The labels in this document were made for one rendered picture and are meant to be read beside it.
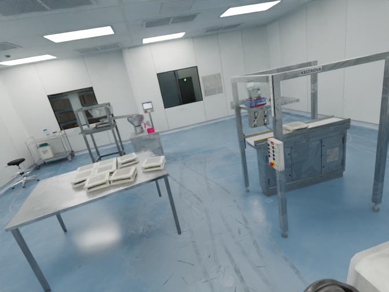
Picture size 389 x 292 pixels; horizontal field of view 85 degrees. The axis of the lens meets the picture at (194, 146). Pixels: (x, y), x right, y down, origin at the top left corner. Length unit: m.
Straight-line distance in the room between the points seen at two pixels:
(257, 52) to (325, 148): 5.66
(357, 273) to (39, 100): 7.91
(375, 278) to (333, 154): 2.97
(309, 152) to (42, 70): 7.20
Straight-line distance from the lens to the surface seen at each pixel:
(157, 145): 4.73
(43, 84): 7.91
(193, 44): 7.65
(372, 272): 0.57
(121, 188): 2.31
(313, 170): 3.37
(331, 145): 3.41
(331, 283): 0.52
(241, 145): 2.97
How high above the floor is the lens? 1.77
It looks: 18 degrees down
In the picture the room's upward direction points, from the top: 11 degrees counter-clockwise
